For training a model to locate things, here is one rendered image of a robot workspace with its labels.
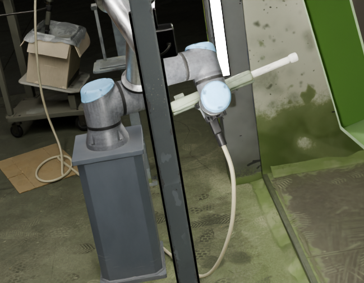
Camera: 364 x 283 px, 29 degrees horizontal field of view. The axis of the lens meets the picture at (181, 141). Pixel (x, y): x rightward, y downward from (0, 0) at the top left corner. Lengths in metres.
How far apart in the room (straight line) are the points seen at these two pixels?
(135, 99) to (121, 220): 0.54
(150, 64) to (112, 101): 1.33
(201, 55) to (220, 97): 0.14
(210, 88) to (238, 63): 1.58
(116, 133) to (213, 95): 0.96
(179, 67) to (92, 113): 0.92
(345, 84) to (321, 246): 0.75
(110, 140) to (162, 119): 1.32
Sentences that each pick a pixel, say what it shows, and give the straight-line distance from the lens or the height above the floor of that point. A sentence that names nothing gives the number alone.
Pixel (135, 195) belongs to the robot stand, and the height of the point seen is 0.43.
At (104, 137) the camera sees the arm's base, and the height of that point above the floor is 0.70.
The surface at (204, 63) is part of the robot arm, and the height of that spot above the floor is 1.16.
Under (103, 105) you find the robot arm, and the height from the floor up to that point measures 0.83.
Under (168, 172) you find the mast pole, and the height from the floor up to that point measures 1.04.
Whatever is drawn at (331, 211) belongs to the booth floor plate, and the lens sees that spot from 3.53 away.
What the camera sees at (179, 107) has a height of 0.94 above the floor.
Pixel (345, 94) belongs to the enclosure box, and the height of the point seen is 0.62.
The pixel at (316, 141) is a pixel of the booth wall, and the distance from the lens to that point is 3.96.
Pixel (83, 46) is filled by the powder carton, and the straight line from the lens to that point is 5.14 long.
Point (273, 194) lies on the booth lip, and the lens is 3.74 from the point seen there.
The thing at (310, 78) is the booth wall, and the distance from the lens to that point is 3.82.
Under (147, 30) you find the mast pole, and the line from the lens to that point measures 1.64.
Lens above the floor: 1.77
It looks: 22 degrees down
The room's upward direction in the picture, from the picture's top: 9 degrees counter-clockwise
